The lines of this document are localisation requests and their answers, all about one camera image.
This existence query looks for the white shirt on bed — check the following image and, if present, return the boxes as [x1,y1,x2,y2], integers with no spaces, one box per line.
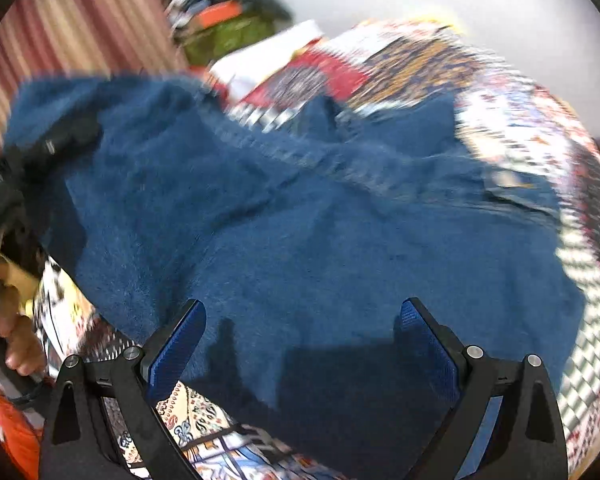
[210,20,324,102]

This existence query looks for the patchwork patterned bed quilt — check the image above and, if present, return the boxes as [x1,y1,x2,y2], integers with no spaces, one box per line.
[28,19,600,479]

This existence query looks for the pile of clothes and boxes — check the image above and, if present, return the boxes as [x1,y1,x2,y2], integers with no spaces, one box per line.
[164,0,294,68]

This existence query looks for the striped red curtain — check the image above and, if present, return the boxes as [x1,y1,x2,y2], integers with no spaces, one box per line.
[0,0,186,151]

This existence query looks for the person's hand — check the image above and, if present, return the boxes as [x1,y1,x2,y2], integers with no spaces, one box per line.
[0,257,46,376]

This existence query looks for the blue denim jacket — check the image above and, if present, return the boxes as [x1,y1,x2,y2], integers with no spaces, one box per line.
[6,77,584,479]

